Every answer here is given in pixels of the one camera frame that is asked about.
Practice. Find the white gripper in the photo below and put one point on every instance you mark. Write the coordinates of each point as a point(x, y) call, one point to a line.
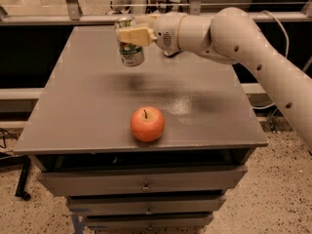
point(166, 33)

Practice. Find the green 7up can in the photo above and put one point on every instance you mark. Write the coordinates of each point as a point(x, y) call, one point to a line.
point(131, 55)

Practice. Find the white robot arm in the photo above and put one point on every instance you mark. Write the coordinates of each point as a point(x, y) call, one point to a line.
point(232, 36)

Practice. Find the blue silver can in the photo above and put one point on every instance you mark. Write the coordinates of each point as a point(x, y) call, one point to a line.
point(170, 54)

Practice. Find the red apple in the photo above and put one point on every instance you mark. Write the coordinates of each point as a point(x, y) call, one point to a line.
point(147, 124)

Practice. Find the grey drawer cabinet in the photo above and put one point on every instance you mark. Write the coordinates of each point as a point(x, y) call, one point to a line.
point(144, 147)

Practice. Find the top grey drawer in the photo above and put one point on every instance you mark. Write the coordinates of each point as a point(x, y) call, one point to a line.
point(142, 181)

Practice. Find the grey drawer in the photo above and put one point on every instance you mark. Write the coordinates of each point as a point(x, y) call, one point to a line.
point(146, 205)
point(148, 221)
point(142, 181)

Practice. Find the middle grey drawer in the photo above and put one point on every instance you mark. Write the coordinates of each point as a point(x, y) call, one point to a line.
point(146, 205)

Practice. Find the black stand leg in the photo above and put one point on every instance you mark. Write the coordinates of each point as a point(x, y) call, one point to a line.
point(20, 192)

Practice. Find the bottom grey drawer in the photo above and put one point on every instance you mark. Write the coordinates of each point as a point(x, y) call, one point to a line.
point(148, 221)

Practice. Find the upper metal rail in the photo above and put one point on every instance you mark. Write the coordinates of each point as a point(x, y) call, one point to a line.
point(104, 20)

